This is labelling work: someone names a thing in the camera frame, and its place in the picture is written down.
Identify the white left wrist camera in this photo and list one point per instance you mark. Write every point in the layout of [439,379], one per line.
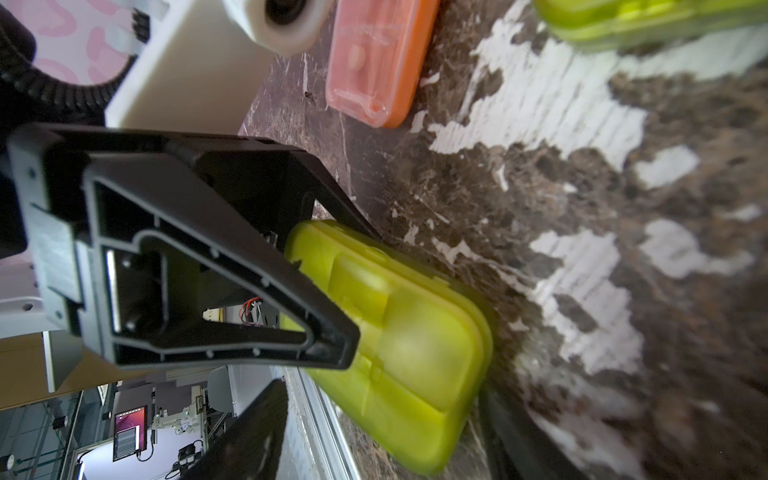
[205,61]

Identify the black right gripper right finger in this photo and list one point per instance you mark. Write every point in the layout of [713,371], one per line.
[516,448]

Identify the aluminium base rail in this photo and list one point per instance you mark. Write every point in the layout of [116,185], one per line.
[315,446]

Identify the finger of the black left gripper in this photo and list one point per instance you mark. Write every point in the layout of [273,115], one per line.
[273,186]

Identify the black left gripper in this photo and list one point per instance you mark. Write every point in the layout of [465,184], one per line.
[150,267]

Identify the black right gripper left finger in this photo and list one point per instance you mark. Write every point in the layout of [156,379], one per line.
[251,448]

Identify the small orange pillbox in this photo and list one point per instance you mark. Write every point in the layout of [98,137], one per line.
[377,53]

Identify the green pillbox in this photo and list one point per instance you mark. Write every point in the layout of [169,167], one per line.
[426,342]
[606,25]

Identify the green pillbox front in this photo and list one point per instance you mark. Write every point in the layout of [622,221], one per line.
[426,342]

